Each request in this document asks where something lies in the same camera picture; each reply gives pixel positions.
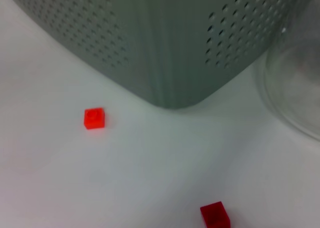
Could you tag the small red square brick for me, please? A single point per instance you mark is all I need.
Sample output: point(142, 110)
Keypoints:
point(94, 118)

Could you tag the dark red long brick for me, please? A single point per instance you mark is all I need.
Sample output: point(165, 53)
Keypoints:
point(215, 214)

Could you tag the grey-green perforated storage bin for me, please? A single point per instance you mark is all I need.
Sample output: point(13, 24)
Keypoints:
point(155, 37)

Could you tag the round glass pitcher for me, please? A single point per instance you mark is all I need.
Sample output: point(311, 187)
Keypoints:
point(295, 82)

